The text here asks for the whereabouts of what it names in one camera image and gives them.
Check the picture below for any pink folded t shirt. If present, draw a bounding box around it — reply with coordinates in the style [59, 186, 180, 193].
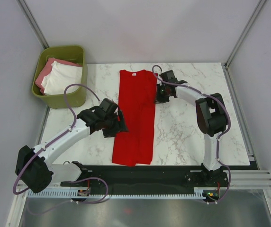
[35, 58, 82, 93]

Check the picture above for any aluminium frame post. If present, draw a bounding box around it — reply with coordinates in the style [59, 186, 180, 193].
[16, 0, 49, 49]
[222, 0, 268, 70]

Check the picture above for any olive green plastic bin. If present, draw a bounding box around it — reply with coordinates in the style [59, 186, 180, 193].
[32, 45, 88, 109]

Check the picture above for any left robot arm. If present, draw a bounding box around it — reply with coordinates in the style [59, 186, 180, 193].
[15, 98, 128, 193]

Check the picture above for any white slotted cable duct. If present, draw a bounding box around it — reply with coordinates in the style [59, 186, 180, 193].
[27, 187, 206, 200]

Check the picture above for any aluminium rail profile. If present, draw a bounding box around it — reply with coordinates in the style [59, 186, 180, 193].
[17, 169, 271, 189]

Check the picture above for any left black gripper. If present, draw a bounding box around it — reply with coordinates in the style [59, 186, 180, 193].
[102, 110, 128, 138]

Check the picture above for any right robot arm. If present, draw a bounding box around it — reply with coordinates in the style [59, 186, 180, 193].
[153, 70, 231, 186]

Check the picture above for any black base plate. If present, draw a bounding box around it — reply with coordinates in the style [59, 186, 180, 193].
[61, 165, 229, 192]

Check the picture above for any white folded t shirt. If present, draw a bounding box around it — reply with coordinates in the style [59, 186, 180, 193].
[41, 61, 82, 95]

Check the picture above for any left aluminium frame post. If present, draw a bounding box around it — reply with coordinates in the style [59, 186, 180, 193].
[16, 0, 49, 49]

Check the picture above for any red t shirt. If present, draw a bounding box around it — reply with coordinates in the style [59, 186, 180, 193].
[112, 70, 157, 166]

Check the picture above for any right aluminium frame post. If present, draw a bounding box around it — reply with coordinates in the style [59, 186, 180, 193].
[222, 0, 268, 70]

